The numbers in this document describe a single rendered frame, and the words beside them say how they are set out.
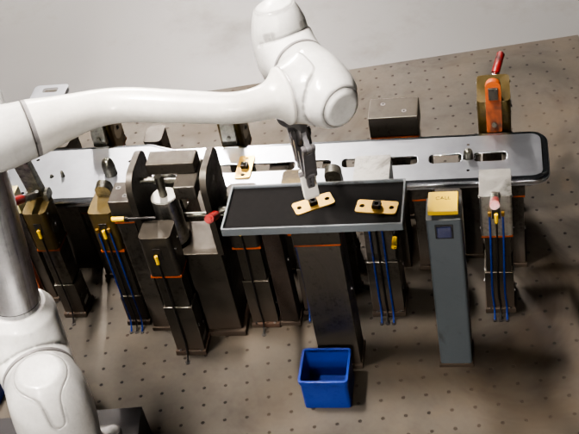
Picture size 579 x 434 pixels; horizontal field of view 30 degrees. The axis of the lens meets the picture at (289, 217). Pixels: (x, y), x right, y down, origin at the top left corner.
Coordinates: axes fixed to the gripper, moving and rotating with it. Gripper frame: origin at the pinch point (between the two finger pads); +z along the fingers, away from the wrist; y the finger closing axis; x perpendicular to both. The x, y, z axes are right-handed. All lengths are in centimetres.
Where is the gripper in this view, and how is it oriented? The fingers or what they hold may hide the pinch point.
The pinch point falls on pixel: (308, 182)
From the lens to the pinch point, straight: 216.7
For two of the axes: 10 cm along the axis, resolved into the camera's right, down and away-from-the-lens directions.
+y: -3.0, -5.9, 7.5
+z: 1.6, 7.4, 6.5
